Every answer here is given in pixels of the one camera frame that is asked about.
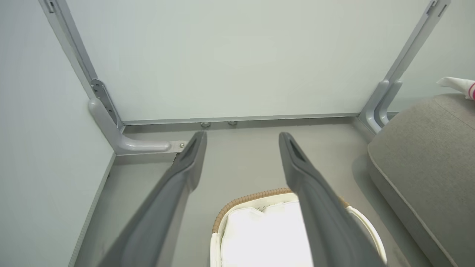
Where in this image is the white garment with red stripes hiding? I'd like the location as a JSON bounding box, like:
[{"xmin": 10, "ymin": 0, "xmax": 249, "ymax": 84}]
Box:
[{"xmin": 436, "ymin": 76, "xmax": 475, "ymax": 101}]

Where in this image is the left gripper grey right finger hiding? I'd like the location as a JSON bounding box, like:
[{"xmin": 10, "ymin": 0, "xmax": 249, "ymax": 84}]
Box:
[{"xmin": 278, "ymin": 132, "xmax": 387, "ymax": 267}]

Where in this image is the long grey partition foot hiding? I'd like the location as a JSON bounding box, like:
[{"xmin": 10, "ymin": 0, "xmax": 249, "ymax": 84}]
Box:
[{"xmin": 88, "ymin": 98, "xmax": 188, "ymax": 156}]

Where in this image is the grey fabric sofa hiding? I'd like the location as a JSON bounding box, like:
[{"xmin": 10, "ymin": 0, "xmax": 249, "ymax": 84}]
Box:
[{"xmin": 367, "ymin": 92, "xmax": 475, "ymax": 267}]

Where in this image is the grey partition bottom rail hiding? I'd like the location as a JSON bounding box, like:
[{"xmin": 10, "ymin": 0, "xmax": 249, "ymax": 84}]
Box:
[{"xmin": 121, "ymin": 112, "xmax": 363, "ymax": 126}]

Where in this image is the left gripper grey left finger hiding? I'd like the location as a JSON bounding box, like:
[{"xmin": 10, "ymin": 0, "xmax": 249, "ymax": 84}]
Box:
[{"xmin": 96, "ymin": 131, "xmax": 207, "ymax": 267}]

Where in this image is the grey double partition post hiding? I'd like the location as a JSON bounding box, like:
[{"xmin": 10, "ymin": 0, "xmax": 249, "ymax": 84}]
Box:
[{"xmin": 382, "ymin": 0, "xmax": 452, "ymax": 84}]

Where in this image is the grey partition post with hinge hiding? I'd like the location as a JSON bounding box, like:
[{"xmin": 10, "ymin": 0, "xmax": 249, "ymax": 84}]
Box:
[{"xmin": 39, "ymin": 0, "xmax": 124, "ymax": 131}]

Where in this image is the woven laundry basket white liner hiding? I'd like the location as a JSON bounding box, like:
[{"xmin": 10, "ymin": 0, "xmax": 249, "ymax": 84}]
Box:
[{"xmin": 209, "ymin": 187, "xmax": 389, "ymax": 267}]

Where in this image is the short grey partition foot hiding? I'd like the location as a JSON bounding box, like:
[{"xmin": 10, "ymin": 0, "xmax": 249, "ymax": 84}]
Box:
[
  {"xmin": 375, "ymin": 79, "xmax": 403, "ymax": 127},
  {"xmin": 358, "ymin": 79, "xmax": 390, "ymax": 134}
]

